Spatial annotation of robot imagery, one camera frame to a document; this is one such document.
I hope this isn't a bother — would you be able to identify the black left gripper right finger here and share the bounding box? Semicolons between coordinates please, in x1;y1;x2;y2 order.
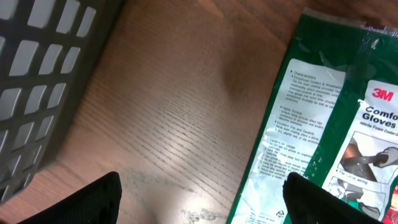
283;172;380;224

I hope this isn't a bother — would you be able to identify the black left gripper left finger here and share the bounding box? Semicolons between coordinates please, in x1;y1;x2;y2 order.
20;171;123;224

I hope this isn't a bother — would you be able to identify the green white package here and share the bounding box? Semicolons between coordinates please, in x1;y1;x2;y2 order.
227;9;397;223

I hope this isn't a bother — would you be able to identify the red stick sachet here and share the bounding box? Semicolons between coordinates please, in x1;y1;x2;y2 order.
382;186;398;224

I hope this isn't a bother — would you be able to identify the grey plastic basket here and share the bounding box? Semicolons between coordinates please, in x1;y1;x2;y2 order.
1;0;123;203

